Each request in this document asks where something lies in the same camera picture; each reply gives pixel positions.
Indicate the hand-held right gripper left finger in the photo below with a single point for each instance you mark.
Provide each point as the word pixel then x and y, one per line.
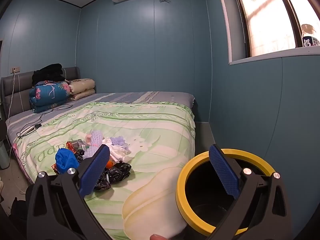
pixel 96 167

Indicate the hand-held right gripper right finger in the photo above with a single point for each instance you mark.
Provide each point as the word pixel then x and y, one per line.
pixel 223 170

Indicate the orange tangerine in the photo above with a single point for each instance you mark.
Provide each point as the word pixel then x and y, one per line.
pixel 110 164

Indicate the black plastic bag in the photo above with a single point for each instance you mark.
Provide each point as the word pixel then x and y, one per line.
pixel 117 171

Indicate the white cloth with pink scrunchie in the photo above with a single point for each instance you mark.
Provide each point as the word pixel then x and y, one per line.
pixel 118 153

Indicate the purple and pink cloths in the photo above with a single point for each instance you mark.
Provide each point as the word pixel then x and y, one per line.
pixel 96 138

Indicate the silver foil snack bag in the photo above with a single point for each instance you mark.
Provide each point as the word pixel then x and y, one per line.
pixel 75 146

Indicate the blue plastic bag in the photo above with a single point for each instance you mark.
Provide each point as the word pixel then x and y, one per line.
pixel 65 158

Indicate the black bin with yellow rim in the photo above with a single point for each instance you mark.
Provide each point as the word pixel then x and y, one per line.
pixel 183 180

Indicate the person's right hand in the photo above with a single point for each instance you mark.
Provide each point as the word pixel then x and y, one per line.
pixel 160 237

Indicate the red snack wrapper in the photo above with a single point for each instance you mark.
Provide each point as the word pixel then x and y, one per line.
pixel 55 168

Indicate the green floral quilt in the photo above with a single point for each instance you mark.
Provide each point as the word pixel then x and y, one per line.
pixel 155 130

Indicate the grey striped bed sheet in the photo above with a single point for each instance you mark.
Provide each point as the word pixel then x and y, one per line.
pixel 112 97

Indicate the beige folded quilt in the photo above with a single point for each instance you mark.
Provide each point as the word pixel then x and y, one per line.
pixel 82 87

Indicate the blue floral folded quilt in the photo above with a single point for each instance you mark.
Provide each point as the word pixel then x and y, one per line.
pixel 48 93

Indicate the pale green plastic bin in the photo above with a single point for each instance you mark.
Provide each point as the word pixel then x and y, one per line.
pixel 4 155

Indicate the black clothes pile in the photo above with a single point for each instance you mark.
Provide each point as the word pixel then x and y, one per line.
pixel 48 73

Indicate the grey padded headboard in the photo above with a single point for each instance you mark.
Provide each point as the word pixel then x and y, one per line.
pixel 21 87

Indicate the plastic bottle with dark label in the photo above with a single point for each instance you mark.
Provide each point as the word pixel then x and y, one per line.
pixel 308 37

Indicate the wall socket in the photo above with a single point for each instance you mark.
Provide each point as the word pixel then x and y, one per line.
pixel 15 69

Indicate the window with white frame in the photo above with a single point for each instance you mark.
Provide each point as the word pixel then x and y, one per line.
pixel 265 20

